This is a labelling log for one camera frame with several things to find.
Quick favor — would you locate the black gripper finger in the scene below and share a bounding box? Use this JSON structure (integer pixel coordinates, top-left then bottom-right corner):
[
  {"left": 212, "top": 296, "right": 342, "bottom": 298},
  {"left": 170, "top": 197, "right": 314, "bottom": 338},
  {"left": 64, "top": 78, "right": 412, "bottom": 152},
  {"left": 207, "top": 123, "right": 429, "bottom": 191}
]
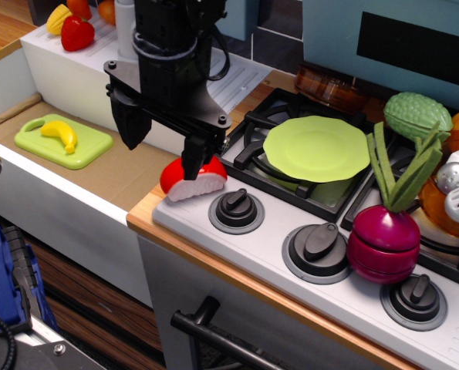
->
[
  {"left": 181, "top": 135, "right": 214, "bottom": 180},
  {"left": 110, "top": 87, "right": 152, "bottom": 150}
]

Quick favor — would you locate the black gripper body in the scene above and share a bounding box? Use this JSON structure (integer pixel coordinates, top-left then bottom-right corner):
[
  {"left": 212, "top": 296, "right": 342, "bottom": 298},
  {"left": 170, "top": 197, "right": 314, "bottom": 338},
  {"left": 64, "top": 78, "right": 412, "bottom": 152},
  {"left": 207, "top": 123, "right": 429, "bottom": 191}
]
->
[{"left": 103, "top": 35, "right": 231, "bottom": 151}]

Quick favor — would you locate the red and white toy sushi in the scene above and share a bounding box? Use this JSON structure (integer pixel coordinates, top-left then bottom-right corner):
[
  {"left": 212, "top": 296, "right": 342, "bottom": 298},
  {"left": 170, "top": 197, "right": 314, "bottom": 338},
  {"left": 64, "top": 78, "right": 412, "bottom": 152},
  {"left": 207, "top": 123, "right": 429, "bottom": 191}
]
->
[{"left": 160, "top": 156, "right": 228, "bottom": 202}]

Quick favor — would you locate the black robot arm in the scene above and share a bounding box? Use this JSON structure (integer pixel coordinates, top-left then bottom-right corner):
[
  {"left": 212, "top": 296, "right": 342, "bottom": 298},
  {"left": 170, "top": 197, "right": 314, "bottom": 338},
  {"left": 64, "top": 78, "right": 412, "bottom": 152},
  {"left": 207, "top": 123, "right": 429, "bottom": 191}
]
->
[{"left": 103, "top": 1, "right": 231, "bottom": 180}]

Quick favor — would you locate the light green plate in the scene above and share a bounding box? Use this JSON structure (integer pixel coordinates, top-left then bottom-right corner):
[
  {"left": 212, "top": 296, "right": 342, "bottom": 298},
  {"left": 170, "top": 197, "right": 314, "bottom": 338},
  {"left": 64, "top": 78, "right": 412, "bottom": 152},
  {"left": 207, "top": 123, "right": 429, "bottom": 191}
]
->
[{"left": 263, "top": 116, "right": 370, "bottom": 183}]

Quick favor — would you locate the black stove grate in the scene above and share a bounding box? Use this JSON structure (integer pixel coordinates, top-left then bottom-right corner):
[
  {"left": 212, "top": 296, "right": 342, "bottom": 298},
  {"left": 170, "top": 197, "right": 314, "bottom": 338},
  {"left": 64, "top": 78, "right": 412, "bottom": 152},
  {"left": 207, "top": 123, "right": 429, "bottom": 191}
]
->
[{"left": 221, "top": 89, "right": 373, "bottom": 221}]

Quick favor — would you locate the green cutting board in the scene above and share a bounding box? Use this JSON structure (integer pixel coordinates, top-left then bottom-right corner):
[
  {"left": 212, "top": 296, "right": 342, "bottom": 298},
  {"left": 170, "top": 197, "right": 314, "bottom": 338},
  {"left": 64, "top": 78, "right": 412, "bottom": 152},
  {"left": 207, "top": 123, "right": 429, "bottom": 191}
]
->
[{"left": 15, "top": 114, "right": 113, "bottom": 170}]

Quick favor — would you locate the left black stove knob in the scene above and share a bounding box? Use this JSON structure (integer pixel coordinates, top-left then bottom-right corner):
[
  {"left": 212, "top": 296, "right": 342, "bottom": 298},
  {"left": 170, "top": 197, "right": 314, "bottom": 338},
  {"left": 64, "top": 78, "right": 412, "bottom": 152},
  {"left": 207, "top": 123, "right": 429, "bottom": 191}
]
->
[{"left": 208, "top": 188, "right": 265, "bottom": 235}]

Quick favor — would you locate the black stove knob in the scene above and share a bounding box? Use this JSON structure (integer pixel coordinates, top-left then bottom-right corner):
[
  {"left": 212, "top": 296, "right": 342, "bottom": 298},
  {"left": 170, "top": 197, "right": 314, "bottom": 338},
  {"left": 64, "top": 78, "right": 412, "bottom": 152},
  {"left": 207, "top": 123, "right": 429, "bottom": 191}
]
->
[
  {"left": 380, "top": 274, "right": 448, "bottom": 331},
  {"left": 208, "top": 188, "right": 265, "bottom": 235},
  {"left": 282, "top": 223, "right": 352, "bottom": 285}
]

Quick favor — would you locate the yellow toy banana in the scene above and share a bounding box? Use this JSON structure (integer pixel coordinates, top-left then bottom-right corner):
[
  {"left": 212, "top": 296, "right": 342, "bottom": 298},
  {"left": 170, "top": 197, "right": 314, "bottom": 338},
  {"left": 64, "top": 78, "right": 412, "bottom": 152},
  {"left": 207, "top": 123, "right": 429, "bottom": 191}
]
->
[{"left": 40, "top": 120, "right": 78, "bottom": 154}]

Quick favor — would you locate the white faucet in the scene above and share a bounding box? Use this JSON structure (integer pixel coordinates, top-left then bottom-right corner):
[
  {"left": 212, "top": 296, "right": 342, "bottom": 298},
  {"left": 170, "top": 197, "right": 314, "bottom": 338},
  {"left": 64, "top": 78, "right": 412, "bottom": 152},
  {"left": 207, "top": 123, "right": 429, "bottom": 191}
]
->
[{"left": 114, "top": 0, "right": 137, "bottom": 62}]

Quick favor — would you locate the orange toy fruit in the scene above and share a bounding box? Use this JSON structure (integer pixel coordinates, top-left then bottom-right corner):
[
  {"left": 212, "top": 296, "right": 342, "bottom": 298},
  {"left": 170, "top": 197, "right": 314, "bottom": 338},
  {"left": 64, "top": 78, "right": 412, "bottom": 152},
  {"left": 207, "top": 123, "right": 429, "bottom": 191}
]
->
[{"left": 97, "top": 0, "right": 116, "bottom": 25}]

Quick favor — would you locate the red toy strawberry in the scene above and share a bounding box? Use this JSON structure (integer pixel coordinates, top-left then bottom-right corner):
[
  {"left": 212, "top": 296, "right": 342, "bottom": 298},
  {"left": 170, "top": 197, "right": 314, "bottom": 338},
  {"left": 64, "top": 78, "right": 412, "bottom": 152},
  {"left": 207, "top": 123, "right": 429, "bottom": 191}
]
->
[{"left": 61, "top": 15, "right": 95, "bottom": 52}]

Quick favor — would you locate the yellow toy corn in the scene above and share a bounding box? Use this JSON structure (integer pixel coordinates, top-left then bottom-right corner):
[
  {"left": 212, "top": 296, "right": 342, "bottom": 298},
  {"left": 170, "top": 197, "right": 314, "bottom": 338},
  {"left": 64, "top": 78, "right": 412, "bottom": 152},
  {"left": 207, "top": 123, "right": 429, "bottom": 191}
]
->
[{"left": 46, "top": 4, "right": 73, "bottom": 35}]

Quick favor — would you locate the orange transparent lid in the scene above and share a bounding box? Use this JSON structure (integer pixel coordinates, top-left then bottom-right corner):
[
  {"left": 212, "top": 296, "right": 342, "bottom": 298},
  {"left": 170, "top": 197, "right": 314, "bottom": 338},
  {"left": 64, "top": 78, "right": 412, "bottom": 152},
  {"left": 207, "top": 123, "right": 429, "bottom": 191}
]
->
[{"left": 294, "top": 65, "right": 370, "bottom": 114}]

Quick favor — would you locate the middle black stove knob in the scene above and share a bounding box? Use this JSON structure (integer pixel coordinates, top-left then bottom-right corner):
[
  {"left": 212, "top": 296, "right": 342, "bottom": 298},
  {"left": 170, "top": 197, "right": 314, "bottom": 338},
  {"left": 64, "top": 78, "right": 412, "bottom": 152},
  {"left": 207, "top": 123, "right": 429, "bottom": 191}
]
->
[{"left": 282, "top": 223, "right": 352, "bottom": 285}]

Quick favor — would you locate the purple toy beet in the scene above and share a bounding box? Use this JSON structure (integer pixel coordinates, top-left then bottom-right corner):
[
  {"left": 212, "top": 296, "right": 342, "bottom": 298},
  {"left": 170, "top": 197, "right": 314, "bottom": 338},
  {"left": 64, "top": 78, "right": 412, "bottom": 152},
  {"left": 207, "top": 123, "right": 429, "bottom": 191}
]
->
[{"left": 346, "top": 123, "right": 450, "bottom": 284}]

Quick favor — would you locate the green toy bitter gourd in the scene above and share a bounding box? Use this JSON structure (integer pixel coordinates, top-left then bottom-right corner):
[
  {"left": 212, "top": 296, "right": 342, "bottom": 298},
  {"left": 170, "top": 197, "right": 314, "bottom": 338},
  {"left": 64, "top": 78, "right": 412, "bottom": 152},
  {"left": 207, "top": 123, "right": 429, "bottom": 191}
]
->
[{"left": 383, "top": 92, "right": 453, "bottom": 140}]

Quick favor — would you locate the blue clamp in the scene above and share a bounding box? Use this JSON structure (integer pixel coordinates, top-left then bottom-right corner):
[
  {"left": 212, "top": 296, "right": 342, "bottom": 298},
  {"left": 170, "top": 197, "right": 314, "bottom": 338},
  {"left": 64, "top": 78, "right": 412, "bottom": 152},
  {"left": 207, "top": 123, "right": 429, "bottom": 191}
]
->
[{"left": 0, "top": 227, "right": 59, "bottom": 333}]

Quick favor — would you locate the silver salt shaker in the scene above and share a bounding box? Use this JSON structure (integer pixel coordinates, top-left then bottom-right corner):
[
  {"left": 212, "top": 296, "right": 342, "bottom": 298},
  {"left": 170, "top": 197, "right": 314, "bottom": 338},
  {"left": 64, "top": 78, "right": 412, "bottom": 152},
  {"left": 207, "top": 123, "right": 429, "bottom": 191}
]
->
[{"left": 436, "top": 162, "right": 459, "bottom": 194}]

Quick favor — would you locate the right black stove knob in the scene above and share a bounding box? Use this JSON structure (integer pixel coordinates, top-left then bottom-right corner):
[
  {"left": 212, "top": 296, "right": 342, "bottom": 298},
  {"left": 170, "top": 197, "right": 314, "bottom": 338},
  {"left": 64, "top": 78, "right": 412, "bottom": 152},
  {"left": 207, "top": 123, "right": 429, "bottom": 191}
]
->
[{"left": 380, "top": 274, "right": 448, "bottom": 331}]

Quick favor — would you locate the black oven door handle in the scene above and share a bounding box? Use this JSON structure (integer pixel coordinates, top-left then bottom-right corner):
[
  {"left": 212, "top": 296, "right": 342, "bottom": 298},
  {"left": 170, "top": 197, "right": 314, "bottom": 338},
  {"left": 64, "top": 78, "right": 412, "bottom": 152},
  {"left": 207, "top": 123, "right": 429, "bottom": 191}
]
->
[{"left": 170, "top": 296, "right": 285, "bottom": 369}]

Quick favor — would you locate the black cable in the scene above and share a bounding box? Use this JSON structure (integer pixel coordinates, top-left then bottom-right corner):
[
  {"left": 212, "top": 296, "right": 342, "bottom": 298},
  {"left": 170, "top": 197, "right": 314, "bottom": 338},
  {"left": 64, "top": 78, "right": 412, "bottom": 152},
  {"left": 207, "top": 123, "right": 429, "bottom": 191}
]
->
[{"left": 0, "top": 311, "right": 19, "bottom": 370}]

